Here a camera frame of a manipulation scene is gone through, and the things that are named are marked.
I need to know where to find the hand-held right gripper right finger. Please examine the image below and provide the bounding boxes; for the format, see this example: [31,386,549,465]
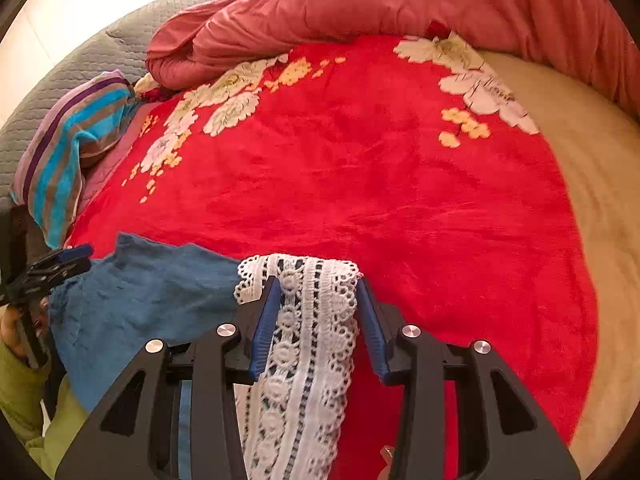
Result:
[357,279,581,480]

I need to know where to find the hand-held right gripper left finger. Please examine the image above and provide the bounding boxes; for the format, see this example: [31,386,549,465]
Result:
[55,276,282,480]

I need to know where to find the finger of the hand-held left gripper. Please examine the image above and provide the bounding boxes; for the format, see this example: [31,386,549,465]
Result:
[0,274,67,307]
[27,243,95,282]

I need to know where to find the blue denim jeans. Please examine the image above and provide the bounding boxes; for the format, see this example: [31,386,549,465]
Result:
[49,232,364,480]

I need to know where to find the person's left forearm green sleeve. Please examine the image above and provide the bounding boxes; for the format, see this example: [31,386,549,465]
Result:
[0,344,92,478]

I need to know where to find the person's left hand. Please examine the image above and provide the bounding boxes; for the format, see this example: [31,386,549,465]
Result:
[0,302,51,361]

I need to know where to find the striped towel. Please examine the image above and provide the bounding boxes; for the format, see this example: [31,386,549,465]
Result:
[10,69,139,250]

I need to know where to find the red floral blanket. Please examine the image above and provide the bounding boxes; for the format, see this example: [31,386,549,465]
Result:
[65,35,599,480]

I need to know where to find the grey quilted headboard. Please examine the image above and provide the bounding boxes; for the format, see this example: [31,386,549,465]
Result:
[0,0,232,211]

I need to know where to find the beige bed sheet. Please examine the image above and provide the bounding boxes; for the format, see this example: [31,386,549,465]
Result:
[479,50,640,477]

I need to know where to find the salmon pink duvet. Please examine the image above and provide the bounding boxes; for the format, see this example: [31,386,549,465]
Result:
[146,0,640,122]

